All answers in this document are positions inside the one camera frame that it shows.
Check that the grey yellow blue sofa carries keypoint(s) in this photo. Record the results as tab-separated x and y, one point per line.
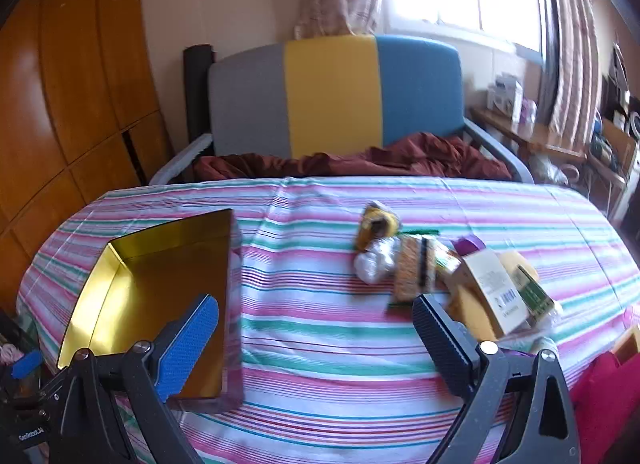
330	93

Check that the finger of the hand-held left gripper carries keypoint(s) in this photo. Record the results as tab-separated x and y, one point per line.
27	364

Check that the dark red blanket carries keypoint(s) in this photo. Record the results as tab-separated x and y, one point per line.
425	153

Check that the beige carton box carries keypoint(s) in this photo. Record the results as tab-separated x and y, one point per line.
495	289

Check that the striped tablecloth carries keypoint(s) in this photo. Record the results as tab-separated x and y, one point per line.
325	344

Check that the yellow sponge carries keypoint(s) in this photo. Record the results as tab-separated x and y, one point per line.
512	261

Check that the cracker packet with green ends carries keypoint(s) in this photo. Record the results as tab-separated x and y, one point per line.
410	264

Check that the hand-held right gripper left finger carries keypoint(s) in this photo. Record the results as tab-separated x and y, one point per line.
190	344

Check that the small green box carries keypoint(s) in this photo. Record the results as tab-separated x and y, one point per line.
535	294

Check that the gold tin box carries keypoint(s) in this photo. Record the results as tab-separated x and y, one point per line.
150	269

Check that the white carton box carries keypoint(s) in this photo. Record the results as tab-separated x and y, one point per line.
505	93

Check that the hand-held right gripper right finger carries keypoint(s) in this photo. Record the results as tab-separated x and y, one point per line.
442	344

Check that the wooden side table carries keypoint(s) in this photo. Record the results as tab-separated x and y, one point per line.
545	143

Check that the wooden shelf unit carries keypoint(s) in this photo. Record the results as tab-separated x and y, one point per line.
617	153

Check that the purple wrapper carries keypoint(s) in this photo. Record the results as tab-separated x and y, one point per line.
517	353
467	245

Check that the small wooden box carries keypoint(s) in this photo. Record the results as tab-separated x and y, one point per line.
629	344

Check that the red cloth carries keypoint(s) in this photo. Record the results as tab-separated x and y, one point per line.
605	404

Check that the purple tissue pack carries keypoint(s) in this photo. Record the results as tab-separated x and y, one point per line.
528	111

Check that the wooden wardrobe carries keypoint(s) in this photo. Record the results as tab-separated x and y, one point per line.
75	93

